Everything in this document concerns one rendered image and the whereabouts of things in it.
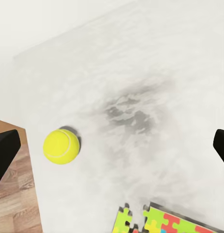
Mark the sliding door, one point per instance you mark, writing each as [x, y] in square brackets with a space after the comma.
[4, 126]

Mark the tennis ball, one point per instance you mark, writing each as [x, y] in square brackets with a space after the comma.
[61, 146]

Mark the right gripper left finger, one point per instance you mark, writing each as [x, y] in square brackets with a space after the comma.
[9, 146]

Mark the jigsaw puzzle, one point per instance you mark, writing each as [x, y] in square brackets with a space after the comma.
[159, 222]

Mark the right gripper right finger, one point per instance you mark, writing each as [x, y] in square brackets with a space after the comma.
[218, 143]

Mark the desk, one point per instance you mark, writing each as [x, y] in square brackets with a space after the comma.
[142, 89]

